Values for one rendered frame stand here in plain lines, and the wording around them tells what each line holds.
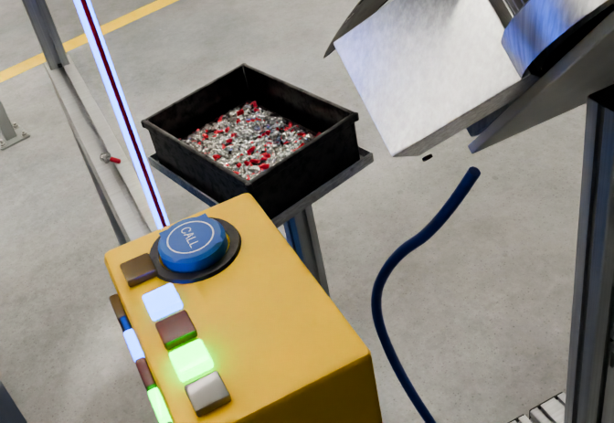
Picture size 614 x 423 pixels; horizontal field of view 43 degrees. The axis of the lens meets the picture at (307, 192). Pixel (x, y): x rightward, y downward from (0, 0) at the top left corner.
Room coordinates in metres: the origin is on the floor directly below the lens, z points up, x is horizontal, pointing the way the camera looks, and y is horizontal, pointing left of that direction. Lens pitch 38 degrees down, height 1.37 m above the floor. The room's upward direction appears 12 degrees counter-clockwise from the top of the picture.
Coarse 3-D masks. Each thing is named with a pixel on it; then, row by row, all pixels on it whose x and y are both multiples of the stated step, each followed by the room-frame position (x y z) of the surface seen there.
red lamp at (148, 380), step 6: (138, 360) 0.29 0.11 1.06; (144, 360) 0.29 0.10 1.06; (138, 366) 0.28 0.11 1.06; (144, 366) 0.28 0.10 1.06; (144, 372) 0.28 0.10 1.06; (150, 372) 0.28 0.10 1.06; (144, 378) 0.27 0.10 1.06; (150, 378) 0.27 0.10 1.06; (144, 384) 0.27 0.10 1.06; (150, 384) 0.27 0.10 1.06
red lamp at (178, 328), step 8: (176, 312) 0.30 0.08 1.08; (184, 312) 0.30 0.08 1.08; (168, 320) 0.29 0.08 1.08; (176, 320) 0.29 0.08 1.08; (184, 320) 0.29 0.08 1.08; (160, 328) 0.29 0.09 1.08; (168, 328) 0.29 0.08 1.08; (176, 328) 0.29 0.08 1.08; (184, 328) 0.28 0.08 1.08; (192, 328) 0.28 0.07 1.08; (160, 336) 0.28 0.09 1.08; (168, 336) 0.28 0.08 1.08; (176, 336) 0.28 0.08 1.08; (184, 336) 0.28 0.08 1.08; (192, 336) 0.28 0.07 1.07; (168, 344) 0.28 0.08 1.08; (176, 344) 0.28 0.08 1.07
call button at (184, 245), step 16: (176, 224) 0.37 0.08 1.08; (192, 224) 0.36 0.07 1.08; (208, 224) 0.36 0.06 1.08; (160, 240) 0.35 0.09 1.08; (176, 240) 0.35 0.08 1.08; (192, 240) 0.35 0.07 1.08; (208, 240) 0.34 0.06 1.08; (224, 240) 0.35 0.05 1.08; (160, 256) 0.34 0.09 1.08; (176, 256) 0.34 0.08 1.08; (192, 256) 0.33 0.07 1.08; (208, 256) 0.33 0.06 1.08
